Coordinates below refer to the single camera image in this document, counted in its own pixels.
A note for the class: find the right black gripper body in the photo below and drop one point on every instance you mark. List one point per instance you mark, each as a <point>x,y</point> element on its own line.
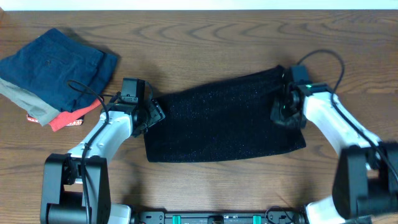
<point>280,114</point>

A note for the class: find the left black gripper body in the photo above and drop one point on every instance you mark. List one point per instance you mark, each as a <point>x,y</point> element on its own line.
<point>152,113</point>

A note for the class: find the black sparkly velvet skirt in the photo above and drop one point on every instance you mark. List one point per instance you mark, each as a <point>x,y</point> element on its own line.
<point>222,121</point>

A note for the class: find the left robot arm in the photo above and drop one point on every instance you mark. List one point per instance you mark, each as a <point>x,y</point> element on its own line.
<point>76,187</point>

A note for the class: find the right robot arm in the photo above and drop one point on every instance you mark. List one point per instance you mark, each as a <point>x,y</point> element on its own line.
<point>365,183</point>

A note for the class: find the folded red garment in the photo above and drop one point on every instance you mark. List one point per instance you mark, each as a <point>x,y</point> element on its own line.
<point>75,118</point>

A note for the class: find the folded navy blue shorts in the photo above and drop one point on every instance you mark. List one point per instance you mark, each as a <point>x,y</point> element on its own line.
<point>44,66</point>

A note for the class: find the folded grey garment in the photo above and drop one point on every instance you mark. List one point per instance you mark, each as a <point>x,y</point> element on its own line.
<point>35,106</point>

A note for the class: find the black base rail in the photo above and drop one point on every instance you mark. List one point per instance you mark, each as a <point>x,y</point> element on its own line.
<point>268,217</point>

